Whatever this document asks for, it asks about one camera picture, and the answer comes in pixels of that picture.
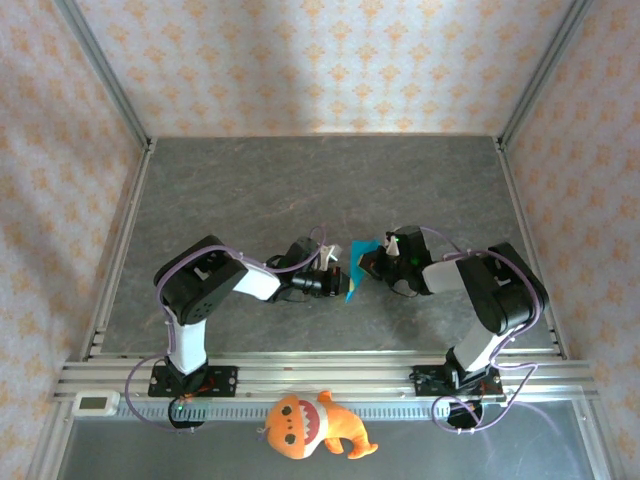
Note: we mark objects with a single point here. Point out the blue paper sheet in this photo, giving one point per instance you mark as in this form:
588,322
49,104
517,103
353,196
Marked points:
359,250

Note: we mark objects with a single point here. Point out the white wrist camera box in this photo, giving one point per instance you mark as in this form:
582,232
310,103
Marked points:
330,254
391,245

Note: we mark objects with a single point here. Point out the orange shark plush toy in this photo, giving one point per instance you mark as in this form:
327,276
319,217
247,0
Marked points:
300,425

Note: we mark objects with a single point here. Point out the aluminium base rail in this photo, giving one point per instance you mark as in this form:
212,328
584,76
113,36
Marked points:
325,372

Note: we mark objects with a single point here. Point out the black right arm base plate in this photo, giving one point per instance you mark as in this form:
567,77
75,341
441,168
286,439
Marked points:
430,381

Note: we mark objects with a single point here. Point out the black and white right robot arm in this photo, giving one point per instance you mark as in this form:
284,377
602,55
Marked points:
510,295

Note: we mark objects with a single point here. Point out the small white display device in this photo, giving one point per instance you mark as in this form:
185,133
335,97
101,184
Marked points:
94,403

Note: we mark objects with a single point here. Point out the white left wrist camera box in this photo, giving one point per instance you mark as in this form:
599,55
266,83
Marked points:
330,254

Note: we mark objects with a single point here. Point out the aluminium table side rail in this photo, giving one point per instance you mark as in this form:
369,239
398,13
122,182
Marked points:
525,235
127,225

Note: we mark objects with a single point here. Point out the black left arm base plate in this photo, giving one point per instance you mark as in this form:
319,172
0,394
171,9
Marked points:
225,380

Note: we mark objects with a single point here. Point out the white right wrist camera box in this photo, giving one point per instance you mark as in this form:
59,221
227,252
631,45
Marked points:
391,245

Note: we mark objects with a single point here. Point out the aluminium frame post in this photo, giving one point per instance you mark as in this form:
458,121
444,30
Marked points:
545,75
105,75

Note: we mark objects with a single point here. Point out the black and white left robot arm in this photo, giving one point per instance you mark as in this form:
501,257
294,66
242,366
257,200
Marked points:
200,285

